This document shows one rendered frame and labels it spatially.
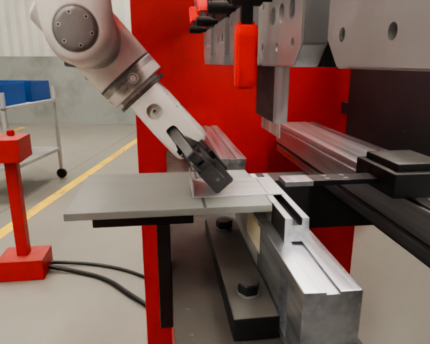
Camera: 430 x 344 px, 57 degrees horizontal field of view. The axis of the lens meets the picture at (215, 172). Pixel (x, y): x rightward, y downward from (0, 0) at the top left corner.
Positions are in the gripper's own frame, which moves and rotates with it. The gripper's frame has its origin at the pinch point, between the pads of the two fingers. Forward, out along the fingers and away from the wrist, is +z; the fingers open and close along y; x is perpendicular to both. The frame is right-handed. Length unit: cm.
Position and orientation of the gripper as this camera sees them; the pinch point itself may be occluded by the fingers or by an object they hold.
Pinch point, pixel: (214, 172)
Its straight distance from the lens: 58.5
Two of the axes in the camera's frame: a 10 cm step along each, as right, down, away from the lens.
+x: -7.5, 6.5, 1.0
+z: 6.5, 7.1, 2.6
